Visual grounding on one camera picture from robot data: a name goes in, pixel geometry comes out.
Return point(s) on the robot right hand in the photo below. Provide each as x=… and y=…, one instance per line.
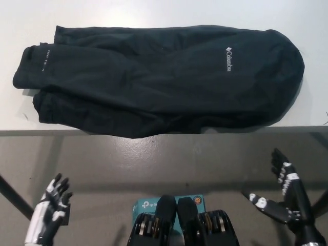
x=294, y=200

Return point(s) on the black table leg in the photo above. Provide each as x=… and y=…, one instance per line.
x=321, y=202
x=15, y=196

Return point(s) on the black Columbia jacket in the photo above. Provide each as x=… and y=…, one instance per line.
x=153, y=84

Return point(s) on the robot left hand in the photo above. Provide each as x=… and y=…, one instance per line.
x=46, y=205

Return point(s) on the teal tp-link box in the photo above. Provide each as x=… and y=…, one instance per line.
x=143, y=206

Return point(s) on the robot left black body block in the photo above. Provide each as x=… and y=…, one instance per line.
x=164, y=207

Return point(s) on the long dark thread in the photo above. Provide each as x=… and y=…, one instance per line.
x=326, y=118

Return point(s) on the short dark thread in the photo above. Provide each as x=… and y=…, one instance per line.
x=25, y=116

